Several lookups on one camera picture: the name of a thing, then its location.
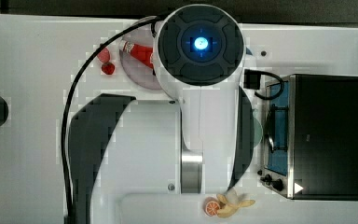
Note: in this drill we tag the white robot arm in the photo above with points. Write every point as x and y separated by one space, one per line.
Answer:
199 57

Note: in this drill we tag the grey round plate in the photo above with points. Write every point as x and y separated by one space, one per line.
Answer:
135 70

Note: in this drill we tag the red ketchup bottle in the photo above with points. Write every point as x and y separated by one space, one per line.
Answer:
141 53

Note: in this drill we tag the light green mug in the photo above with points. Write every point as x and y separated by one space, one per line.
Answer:
258 129

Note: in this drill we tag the dark red toy strawberry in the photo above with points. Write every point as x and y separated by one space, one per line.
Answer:
108 68

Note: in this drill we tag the blue plastic cup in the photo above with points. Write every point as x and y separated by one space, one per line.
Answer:
248 52

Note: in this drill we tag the pale pink toy strawberry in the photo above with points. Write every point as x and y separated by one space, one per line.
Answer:
104 56

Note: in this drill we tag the toy orange slice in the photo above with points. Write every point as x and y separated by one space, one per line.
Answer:
211 208

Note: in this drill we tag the toy peeled banana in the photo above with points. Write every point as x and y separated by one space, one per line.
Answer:
231 203

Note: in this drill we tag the black toaster oven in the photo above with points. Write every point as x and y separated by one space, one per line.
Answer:
310 138

